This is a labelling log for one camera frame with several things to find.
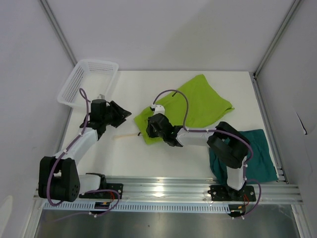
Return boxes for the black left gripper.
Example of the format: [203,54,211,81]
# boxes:
[103,101,131,128]

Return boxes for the lime green shorts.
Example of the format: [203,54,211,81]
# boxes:
[114,74,235,146]

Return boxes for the teal green shorts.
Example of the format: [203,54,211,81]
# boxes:
[209,129,278,185]

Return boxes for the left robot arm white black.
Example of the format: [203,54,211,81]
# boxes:
[38,99,131,206]

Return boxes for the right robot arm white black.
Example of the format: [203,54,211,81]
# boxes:
[146,113,254,200]

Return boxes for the white plastic basket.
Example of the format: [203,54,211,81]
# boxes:
[57,59,119,108]

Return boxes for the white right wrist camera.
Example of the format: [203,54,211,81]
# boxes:
[150,104,165,116]

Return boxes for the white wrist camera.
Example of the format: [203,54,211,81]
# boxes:
[150,104,165,116]
[98,94,106,100]

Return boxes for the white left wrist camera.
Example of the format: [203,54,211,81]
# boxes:
[98,94,106,100]

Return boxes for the aluminium mounting rail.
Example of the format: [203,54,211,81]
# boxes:
[33,176,304,205]

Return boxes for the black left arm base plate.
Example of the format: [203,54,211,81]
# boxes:
[79,183,123,199]

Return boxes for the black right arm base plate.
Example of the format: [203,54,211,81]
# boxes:
[208,185,257,202]

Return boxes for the slotted white cable duct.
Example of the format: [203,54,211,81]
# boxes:
[43,201,230,214]

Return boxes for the left aluminium frame post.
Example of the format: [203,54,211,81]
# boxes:
[38,0,77,66]

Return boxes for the aluminium frame post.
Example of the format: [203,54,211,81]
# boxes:
[38,0,77,66]
[253,0,304,79]

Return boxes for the right aluminium frame post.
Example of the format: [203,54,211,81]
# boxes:
[253,0,304,79]

